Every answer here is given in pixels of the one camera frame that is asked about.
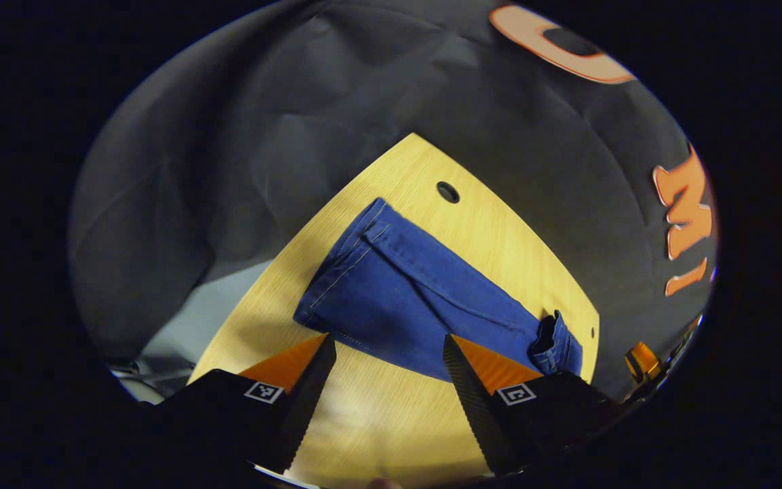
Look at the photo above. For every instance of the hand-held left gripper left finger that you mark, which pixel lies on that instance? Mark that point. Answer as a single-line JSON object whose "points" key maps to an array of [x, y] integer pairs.
{"points": [[306, 407]]}

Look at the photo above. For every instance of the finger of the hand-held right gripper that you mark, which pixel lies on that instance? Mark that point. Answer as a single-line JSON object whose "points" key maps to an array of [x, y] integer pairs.
{"points": [[642, 361]]}

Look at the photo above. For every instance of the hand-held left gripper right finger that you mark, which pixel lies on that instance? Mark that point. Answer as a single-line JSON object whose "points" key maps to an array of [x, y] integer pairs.
{"points": [[476, 414]]}

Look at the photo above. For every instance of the blue jeans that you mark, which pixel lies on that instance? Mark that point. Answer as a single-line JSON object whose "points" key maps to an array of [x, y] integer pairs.
{"points": [[391, 292]]}

